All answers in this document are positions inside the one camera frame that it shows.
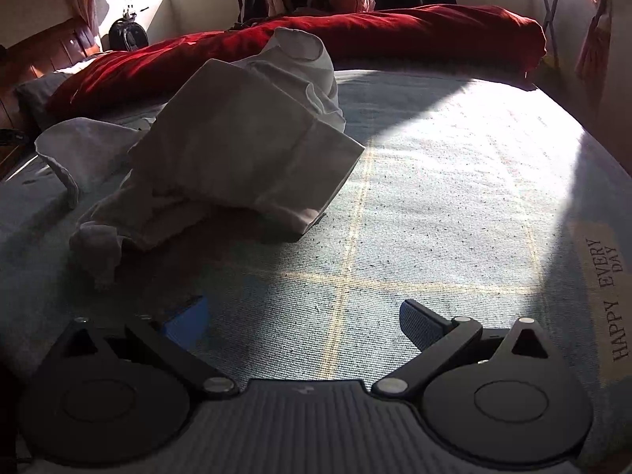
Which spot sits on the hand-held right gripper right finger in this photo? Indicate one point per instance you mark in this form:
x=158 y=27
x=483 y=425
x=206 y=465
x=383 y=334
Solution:
x=417 y=324

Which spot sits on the grey pillow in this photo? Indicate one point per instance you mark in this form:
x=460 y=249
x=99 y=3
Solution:
x=39 y=94

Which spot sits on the green plaid bed blanket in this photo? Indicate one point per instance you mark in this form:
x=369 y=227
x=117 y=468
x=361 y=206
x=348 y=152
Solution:
x=444 y=182

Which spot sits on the dark hanging garment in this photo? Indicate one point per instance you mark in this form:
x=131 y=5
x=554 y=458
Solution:
x=253 y=2

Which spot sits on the white t-shirt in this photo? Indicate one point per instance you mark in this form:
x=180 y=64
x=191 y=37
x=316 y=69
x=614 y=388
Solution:
x=237 y=148

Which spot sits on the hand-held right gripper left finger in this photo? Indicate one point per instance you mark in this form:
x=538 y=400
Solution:
x=190 y=322

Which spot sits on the clothes drying rack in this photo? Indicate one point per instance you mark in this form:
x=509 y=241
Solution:
x=550 y=15

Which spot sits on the black backpack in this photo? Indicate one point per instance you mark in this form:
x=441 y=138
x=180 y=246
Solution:
x=121 y=34

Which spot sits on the red duvet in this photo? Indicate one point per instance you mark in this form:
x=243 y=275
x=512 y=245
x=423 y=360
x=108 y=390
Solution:
x=419 y=34

